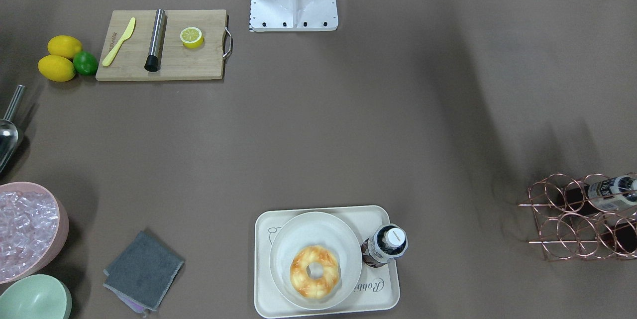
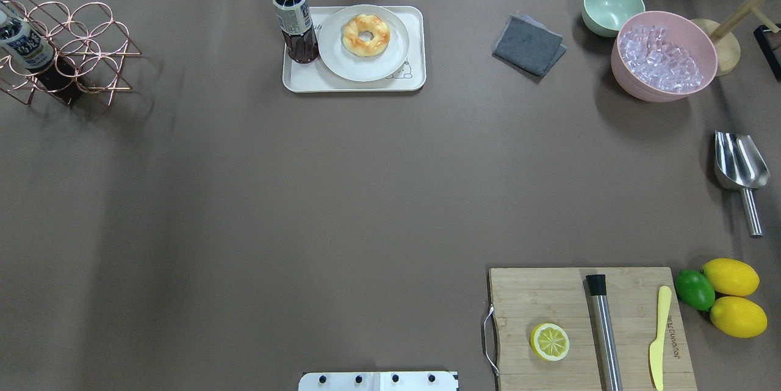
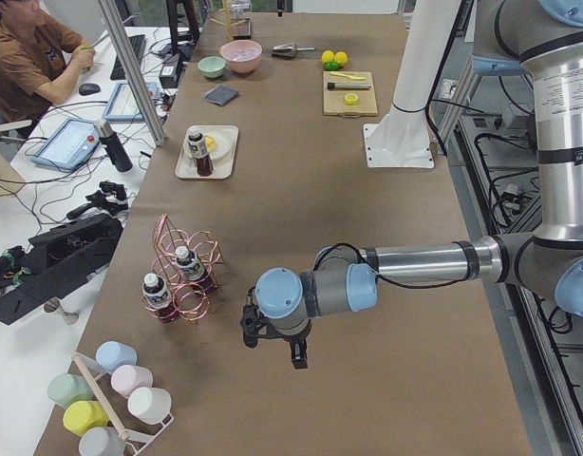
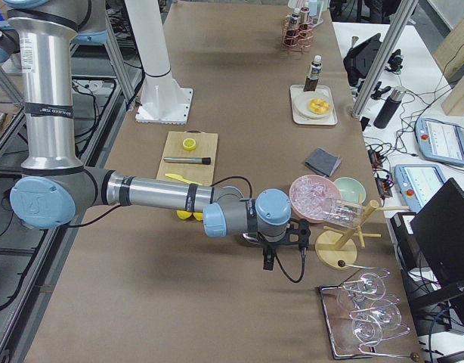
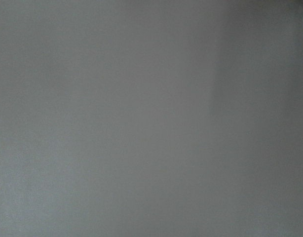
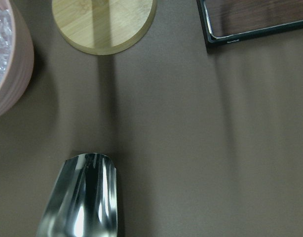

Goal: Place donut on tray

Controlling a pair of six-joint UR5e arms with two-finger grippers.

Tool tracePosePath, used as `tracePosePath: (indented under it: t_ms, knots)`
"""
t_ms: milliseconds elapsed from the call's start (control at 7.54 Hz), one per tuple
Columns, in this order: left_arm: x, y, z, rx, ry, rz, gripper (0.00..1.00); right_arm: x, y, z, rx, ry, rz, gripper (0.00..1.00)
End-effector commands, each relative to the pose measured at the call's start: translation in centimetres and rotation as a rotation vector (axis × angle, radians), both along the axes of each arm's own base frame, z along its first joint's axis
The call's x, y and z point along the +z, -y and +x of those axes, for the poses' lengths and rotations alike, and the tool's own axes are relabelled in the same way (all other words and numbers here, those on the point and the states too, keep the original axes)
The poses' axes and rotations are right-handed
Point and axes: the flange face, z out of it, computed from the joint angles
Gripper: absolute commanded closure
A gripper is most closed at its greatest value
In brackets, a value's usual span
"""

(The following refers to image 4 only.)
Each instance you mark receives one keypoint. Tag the copper wire bottle rack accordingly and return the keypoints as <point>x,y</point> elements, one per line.
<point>303,40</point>

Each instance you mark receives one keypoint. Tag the lower yellow lemon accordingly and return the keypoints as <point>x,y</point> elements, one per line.
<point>183,215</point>

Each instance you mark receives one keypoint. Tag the near teach pendant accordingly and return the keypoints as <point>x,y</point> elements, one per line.
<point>418,183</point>

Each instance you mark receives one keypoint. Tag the steel muddler black tip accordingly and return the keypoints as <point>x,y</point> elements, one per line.
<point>189,160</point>

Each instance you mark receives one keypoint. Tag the clear glass cup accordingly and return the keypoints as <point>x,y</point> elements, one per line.
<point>341,212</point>

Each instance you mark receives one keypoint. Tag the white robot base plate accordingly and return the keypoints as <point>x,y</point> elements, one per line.
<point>159,106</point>

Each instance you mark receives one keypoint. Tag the teach pendant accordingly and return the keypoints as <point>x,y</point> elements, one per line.
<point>440,141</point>
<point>418,183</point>

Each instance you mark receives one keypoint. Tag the grey round plate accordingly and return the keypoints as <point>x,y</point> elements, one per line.
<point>301,102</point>

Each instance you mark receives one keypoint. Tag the white rabbit tray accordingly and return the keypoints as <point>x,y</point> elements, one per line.
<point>330,120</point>

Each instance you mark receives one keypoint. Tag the wire glass rack tray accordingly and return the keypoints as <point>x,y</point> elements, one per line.
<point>360,316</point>

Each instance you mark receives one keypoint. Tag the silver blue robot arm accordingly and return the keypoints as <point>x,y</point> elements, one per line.
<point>56,186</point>

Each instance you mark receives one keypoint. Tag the glazed ring donut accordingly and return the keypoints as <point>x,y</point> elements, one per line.
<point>318,106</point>

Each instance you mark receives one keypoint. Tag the tea bottle on tray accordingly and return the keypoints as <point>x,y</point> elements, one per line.
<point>312,77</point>

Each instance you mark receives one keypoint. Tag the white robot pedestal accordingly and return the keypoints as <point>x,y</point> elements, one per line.
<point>146,23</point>

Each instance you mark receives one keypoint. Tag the mint green bowl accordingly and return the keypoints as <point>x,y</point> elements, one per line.
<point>351,190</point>

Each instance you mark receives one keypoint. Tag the black monitor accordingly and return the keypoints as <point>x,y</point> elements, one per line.
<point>439,231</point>

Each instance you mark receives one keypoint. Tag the black thermos bottle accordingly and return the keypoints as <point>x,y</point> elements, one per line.
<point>389,108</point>

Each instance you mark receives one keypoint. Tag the yellow plastic knife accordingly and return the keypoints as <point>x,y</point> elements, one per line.
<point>179,178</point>

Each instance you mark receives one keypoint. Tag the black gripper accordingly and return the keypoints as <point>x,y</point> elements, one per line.
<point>270,246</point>

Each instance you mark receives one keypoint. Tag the metal ice scoop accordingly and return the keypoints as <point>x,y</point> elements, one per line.
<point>252,238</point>

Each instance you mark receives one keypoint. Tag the wooden cup tree stand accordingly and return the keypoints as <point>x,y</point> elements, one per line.
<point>336,247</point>

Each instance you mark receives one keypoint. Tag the folded grey cloth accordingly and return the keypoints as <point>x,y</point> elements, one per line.
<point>322,162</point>

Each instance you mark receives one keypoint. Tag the tea bottle in rack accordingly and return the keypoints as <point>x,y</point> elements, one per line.
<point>292,27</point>

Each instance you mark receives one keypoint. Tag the aluminium frame post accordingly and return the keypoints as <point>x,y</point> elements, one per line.
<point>396,27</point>

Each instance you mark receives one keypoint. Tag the pink bowl of ice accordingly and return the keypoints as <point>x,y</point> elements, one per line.
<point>308,194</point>

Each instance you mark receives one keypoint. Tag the bamboo cutting board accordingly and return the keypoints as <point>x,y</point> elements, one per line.
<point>206,146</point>

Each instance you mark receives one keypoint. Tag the half lemon slice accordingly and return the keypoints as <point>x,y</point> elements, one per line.
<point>189,144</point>

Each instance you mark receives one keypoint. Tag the far teach pendant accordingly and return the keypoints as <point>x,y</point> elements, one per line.
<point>440,141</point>

